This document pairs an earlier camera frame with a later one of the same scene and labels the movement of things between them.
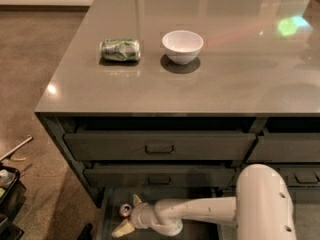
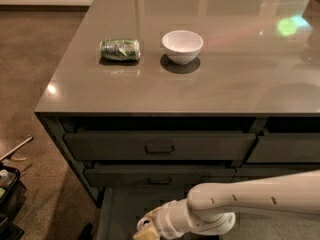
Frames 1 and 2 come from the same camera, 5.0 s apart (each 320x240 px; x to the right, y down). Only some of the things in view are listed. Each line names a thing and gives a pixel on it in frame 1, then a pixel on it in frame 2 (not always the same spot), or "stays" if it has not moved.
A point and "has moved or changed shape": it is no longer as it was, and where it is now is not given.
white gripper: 139,214 -> 165,218
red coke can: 125,210 has moved or changed shape
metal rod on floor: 29,139 stays
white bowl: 182,46 stays
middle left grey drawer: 160,177 stays
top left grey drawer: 161,146 stays
